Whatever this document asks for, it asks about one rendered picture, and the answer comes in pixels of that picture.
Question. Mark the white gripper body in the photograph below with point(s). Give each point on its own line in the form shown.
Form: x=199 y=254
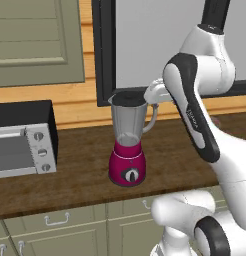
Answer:
x=155 y=91

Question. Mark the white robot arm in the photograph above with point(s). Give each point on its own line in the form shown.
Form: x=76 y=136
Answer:
x=228 y=156

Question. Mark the magenta blender with clear jar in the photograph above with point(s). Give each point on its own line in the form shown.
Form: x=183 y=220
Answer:
x=127 y=160

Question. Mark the dark framed window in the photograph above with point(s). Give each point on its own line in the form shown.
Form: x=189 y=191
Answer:
x=141 y=43

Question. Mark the olive drawer front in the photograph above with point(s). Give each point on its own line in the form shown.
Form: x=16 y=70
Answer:
x=128 y=205
x=85 y=218

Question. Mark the olive base cupboard door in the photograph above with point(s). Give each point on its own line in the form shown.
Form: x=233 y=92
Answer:
x=0 y=233
x=68 y=243
x=136 y=235

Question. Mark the silver and black toaster oven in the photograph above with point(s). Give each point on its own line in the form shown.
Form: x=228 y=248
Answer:
x=18 y=146

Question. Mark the olive wall cupboard door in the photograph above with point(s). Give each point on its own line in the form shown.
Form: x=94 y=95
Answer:
x=31 y=36

